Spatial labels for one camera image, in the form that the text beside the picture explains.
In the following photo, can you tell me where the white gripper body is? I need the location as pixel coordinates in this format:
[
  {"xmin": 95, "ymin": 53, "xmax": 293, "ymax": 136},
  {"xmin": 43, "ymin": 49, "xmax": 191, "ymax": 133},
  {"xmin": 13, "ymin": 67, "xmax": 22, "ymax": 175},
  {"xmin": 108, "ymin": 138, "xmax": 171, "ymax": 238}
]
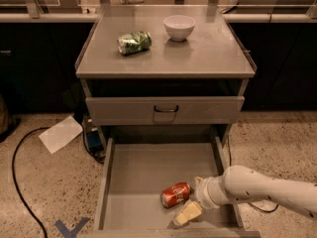
[{"xmin": 194, "ymin": 177, "xmax": 229, "ymax": 210}]

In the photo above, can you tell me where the red coke can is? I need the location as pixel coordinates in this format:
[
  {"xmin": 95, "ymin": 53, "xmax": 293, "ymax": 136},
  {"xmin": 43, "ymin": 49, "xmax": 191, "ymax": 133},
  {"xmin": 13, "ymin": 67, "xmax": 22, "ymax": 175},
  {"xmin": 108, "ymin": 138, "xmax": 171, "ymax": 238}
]
[{"xmin": 160, "ymin": 182, "xmax": 191, "ymax": 208}]

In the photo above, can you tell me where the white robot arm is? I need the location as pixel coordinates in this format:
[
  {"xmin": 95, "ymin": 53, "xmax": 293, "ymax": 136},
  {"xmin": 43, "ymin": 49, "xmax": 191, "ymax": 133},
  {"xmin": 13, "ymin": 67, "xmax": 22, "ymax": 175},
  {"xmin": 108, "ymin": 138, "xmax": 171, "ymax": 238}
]
[{"xmin": 173, "ymin": 166, "xmax": 317, "ymax": 226}]

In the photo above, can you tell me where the open grey middle drawer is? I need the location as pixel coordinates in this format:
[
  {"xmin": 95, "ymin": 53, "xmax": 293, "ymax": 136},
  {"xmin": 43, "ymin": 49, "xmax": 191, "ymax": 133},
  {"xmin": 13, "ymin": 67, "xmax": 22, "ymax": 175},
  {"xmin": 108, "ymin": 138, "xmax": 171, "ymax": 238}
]
[{"xmin": 78, "ymin": 138, "xmax": 261, "ymax": 238}]

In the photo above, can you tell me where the closed grey top drawer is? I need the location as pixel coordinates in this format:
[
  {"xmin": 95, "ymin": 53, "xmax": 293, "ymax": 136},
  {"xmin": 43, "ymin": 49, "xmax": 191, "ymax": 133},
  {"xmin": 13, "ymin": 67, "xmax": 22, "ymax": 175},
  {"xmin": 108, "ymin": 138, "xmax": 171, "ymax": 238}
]
[{"xmin": 86, "ymin": 96, "xmax": 244, "ymax": 125}]

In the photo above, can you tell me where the grey cabinet with counter top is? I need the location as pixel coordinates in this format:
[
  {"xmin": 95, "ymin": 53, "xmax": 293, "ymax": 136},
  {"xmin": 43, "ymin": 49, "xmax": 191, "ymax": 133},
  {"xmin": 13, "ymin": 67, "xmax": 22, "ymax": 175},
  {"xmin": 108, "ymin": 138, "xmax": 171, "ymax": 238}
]
[{"xmin": 76, "ymin": 5, "xmax": 255, "ymax": 143}]

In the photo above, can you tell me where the green soda can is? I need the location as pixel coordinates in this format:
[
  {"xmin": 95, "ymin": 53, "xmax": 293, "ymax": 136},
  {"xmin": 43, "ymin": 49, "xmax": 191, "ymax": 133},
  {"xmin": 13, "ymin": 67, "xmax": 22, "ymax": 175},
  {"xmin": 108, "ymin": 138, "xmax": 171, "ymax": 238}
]
[{"xmin": 117, "ymin": 31, "xmax": 152, "ymax": 56}]

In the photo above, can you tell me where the blue power box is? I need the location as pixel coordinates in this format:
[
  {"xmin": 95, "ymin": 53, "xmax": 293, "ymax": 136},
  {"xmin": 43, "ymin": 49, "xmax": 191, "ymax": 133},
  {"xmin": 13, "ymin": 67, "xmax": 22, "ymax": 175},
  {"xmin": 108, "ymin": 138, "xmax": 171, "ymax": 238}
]
[{"xmin": 83, "ymin": 115, "xmax": 103, "ymax": 156}]

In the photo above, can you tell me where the blue tape cross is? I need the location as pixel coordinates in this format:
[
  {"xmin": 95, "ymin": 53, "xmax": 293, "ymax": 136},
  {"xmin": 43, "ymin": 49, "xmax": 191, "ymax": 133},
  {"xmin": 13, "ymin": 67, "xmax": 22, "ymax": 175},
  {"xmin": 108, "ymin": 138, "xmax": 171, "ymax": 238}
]
[{"xmin": 54, "ymin": 217, "xmax": 91, "ymax": 238}]

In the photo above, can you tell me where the white paper sheet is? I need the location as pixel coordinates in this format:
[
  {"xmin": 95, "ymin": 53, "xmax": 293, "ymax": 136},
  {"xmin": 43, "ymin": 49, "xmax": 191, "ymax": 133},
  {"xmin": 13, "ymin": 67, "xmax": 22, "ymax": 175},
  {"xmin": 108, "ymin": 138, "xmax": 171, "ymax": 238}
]
[{"xmin": 39, "ymin": 116, "xmax": 83, "ymax": 154}]

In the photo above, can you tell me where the white ceramic bowl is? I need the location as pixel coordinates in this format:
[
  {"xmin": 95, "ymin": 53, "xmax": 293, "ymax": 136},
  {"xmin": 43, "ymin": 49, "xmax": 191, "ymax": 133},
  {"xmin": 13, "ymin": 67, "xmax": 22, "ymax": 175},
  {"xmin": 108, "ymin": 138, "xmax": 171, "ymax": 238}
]
[{"xmin": 163, "ymin": 15, "xmax": 196, "ymax": 42}]

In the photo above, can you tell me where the black floor cable right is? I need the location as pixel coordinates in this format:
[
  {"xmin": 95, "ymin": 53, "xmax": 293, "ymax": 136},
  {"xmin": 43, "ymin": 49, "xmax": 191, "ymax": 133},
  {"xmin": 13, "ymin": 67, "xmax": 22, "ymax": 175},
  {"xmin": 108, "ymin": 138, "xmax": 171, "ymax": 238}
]
[{"xmin": 226, "ymin": 134, "xmax": 279, "ymax": 214}]

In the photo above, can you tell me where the black floor cable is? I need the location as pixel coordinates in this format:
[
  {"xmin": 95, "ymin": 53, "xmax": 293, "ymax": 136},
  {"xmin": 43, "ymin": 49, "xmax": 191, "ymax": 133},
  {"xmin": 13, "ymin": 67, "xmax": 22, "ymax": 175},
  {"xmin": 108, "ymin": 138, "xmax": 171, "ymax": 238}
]
[
  {"xmin": 11, "ymin": 126, "xmax": 51, "ymax": 238},
  {"xmin": 226, "ymin": 134, "xmax": 279, "ymax": 214}
]

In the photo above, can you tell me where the black drawer handle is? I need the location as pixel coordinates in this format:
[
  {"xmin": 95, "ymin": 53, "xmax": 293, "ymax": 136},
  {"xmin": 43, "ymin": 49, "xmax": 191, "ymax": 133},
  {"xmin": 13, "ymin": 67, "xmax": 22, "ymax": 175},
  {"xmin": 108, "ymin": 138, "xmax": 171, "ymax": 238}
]
[{"xmin": 154, "ymin": 105, "xmax": 179, "ymax": 113}]

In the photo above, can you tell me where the black floor cable left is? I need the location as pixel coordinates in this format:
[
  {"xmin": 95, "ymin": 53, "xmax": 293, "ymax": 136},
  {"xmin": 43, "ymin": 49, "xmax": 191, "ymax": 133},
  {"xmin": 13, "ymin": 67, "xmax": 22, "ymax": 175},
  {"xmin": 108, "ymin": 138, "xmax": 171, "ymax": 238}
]
[{"xmin": 11, "ymin": 126, "xmax": 51, "ymax": 238}]

